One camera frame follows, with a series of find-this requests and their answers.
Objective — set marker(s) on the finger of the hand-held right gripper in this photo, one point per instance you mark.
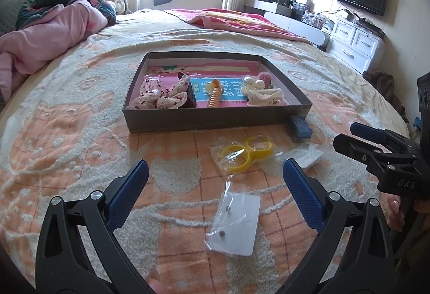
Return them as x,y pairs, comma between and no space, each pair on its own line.
362,149
366,130

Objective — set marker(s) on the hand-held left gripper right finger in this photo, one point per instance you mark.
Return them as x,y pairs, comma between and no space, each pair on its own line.
304,193

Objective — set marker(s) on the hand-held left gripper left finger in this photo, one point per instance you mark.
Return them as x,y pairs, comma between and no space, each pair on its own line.
129,186

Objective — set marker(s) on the white packet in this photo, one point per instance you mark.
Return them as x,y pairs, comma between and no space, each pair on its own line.
305,156

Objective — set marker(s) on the small blue box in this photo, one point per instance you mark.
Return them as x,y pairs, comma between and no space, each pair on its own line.
300,129

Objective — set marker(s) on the stud earring card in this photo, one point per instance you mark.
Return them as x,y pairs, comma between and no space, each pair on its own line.
242,226

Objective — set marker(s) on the yellow bangles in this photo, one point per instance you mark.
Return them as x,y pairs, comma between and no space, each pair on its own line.
240,159

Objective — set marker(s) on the polka dot fabric scrunchie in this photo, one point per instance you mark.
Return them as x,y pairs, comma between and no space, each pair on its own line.
158,95

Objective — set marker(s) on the cream hair claw clip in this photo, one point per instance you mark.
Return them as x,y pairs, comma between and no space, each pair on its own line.
265,97

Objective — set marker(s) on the dark cardboard box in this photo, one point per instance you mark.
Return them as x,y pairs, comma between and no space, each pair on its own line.
215,119

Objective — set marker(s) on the brown hair claw clip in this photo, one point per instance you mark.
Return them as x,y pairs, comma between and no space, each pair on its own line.
192,95

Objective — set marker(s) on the person's right forearm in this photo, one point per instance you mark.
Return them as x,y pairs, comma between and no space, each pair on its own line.
415,253

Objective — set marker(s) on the person's right hand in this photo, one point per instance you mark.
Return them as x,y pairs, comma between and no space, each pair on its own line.
395,213

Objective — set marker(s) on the person's left hand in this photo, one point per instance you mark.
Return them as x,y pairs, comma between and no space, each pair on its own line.
156,282

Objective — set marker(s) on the dark brown fur cloth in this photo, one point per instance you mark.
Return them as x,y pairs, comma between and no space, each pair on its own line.
383,89

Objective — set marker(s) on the cream orange bedspread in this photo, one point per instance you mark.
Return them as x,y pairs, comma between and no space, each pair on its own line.
84,146

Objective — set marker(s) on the white drawer cabinet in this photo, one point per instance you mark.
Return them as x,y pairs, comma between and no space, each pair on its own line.
352,45

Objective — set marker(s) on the black set-top box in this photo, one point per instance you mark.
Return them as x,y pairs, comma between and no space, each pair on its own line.
369,28

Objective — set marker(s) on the white desk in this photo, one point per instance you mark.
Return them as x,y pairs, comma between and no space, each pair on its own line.
302,30

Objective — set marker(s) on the pink book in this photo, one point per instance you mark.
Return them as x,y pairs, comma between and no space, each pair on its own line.
231,95

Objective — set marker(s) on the pink red blanket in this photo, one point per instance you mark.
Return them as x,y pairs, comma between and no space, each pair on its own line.
242,23

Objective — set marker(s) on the pink quilt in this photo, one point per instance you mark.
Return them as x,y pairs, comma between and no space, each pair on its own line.
50,35

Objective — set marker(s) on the grey quilted headboard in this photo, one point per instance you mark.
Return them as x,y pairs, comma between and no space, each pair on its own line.
10,8

